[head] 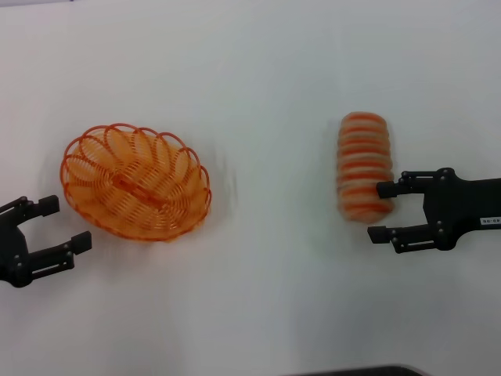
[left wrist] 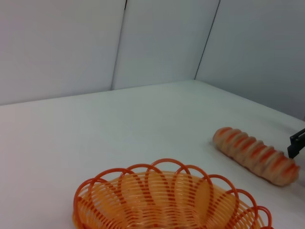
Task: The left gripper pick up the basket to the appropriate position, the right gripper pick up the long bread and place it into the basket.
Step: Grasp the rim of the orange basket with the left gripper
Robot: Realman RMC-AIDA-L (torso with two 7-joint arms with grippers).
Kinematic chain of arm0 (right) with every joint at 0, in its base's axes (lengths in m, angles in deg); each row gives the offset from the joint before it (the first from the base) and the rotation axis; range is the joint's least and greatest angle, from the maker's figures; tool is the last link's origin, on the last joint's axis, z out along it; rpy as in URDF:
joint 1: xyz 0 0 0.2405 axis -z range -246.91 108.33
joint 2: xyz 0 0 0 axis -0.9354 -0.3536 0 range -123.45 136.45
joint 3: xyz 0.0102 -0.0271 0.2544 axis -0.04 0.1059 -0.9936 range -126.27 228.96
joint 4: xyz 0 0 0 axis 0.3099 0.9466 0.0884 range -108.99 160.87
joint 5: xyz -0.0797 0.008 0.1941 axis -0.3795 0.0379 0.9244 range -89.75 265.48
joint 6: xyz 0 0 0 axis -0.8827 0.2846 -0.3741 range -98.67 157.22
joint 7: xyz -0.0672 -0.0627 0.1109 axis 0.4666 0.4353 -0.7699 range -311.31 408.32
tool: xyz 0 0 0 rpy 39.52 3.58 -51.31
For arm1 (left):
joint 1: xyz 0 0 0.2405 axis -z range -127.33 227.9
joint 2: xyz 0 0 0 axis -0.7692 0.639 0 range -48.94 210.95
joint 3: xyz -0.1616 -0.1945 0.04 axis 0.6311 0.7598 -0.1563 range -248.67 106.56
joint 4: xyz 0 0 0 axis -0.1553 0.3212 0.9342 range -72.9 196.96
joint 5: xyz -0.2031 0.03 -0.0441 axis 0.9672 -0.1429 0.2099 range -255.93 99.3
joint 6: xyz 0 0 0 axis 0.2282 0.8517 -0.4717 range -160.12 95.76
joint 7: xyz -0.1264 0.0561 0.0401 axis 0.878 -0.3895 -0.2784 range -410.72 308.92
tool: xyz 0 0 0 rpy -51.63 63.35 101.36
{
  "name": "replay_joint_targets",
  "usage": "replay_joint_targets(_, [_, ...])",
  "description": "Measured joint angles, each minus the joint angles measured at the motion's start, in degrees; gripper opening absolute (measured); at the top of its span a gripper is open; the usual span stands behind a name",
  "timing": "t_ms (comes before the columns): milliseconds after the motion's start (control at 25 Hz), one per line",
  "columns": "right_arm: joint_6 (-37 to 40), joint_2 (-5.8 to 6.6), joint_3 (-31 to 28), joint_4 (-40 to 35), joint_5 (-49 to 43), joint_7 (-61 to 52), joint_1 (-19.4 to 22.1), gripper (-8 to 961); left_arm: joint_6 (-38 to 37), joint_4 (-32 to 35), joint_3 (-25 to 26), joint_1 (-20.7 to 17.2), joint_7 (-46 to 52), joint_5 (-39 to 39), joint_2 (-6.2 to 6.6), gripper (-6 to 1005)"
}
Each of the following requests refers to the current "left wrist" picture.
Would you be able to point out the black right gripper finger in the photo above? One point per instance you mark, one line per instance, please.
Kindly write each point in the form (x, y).
(294, 150)

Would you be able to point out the orange striped bread loaf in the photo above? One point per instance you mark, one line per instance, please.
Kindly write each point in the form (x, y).
(255, 155)

